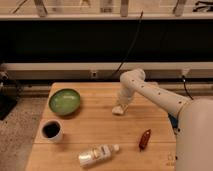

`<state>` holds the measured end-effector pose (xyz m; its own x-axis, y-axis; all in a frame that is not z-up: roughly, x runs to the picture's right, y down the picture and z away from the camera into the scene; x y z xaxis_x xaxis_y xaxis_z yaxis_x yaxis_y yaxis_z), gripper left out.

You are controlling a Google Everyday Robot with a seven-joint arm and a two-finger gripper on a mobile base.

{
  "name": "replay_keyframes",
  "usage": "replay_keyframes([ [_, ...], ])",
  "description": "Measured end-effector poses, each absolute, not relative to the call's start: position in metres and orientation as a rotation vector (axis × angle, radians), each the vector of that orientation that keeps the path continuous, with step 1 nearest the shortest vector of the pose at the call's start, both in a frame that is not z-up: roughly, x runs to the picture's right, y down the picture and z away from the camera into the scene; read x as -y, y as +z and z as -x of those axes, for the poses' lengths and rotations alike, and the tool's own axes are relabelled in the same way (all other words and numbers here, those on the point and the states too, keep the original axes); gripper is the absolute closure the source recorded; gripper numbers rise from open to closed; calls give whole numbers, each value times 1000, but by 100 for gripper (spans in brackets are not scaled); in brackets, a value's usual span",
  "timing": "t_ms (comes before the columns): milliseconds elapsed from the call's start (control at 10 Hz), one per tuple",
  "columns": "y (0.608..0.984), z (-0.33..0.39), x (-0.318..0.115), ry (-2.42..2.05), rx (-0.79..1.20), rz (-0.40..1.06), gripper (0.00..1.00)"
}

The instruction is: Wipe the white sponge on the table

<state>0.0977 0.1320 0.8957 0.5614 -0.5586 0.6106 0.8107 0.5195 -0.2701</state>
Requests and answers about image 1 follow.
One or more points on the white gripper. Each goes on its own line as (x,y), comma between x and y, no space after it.
(125,96)

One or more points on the white sponge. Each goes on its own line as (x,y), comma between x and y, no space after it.
(119,110)

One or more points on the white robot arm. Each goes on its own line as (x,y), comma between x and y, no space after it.
(194,143)

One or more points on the wooden table board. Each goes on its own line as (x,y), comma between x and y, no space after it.
(94,124)

